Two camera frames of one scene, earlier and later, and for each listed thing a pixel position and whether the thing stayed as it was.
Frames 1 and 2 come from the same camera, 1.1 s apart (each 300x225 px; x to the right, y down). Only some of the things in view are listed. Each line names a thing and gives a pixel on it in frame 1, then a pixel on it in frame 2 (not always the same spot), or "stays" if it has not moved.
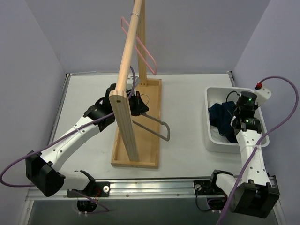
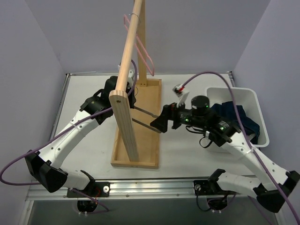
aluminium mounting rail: [133, 189] stays
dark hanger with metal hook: [149, 130] → [146, 124]
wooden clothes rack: [137, 101] stays
